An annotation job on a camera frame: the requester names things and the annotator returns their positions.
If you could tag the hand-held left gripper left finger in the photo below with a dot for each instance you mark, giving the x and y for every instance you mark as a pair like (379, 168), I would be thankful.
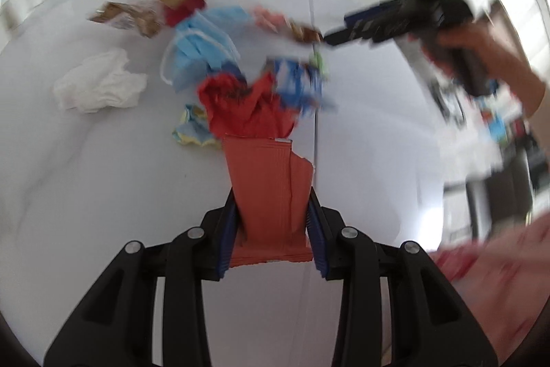
(227, 238)

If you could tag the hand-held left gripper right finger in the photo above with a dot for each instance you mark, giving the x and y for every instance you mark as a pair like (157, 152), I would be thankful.
(313, 238)

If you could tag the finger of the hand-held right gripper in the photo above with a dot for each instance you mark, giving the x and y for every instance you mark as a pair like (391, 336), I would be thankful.
(365, 37)
(369, 14)

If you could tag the orange-red snack wrapper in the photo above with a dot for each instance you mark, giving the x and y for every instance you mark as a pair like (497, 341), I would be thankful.
(266, 186)

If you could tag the blue face mask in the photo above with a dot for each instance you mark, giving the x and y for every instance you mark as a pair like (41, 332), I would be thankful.
(193, 53)
(223, 15)

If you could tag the person's right forearm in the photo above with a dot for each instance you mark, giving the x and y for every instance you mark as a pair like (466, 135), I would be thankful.
(530, 87)

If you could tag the person's right hand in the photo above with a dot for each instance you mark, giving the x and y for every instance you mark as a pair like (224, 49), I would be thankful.
(481, 42)

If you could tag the small green wrapper scrap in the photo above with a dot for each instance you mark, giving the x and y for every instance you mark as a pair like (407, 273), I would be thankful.
(319, 64)

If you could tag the brown wrapper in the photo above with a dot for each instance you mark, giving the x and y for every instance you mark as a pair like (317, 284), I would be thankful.
(305, 34)

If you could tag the blue and white wrapper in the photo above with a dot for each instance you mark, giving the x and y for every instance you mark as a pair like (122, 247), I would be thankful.
(296, 87)

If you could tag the pink wrapper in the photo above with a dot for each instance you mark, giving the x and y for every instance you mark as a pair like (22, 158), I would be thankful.
(270, 18)

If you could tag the yellow and blue wrapper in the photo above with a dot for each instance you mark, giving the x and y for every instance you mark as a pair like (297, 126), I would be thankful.
(193, 130)

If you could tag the crumpled red wrapper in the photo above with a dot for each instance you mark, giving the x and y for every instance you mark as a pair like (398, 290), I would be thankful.
(240, 109)

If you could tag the person's pink clothing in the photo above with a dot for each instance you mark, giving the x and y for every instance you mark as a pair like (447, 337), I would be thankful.
(502, 285)

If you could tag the crumpled white tissue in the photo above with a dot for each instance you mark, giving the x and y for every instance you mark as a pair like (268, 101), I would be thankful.
(99, 83)

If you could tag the clear bag with brown crumbs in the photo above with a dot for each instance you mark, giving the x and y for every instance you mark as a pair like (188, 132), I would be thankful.
(129, 18)

